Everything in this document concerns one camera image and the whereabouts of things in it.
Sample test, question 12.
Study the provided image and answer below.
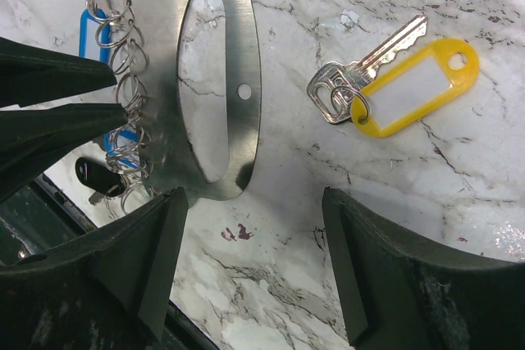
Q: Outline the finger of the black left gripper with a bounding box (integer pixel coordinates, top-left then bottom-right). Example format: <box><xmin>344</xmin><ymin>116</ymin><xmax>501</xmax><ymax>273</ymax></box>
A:
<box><xmin>1</xmin><ymin>103</ymin><xmax>127</xmax><ymax>201</ymax></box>
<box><xmin>1</xmin><ymin>38</ymin><xmax>116</xmax><ymax>107</ymax></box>

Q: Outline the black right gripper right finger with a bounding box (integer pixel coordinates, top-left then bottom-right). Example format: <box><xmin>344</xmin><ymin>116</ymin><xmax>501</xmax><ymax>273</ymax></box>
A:
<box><xmin>322</xmin><ymin>188</ymin><xmax>524</xmax><ymax>349</ymax></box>

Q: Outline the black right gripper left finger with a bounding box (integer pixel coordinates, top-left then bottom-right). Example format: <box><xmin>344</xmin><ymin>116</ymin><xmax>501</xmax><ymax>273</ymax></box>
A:
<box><xmin>1</xmin><ymin>188</ymin><xmax>189</xmax><ymax>349</ymax></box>

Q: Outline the key with blue tag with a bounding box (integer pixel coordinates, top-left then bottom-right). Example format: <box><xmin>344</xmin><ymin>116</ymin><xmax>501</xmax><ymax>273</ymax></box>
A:
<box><xmin>103</xmin><ymin>128</ymin><xmax>139</xmax><ymax>169</ymax></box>
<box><xmin>78</xmin><ymin>9</ymin><xmax>111</xmax><ymax>63</ymax></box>

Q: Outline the key with black tag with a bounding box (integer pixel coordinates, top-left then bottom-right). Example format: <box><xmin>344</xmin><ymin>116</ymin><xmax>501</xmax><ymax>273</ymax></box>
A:
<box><xmin>75</xmin><ymin>157</ymin><xmax>126</xmax><ymax>198</ymax></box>

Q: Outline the key with yellow tag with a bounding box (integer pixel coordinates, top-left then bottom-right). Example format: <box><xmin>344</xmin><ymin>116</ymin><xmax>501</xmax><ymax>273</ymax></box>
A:
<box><xmin>307</xmin><ymin>15</ymin><xmax>479</xmax><ymax>138</ymax></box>

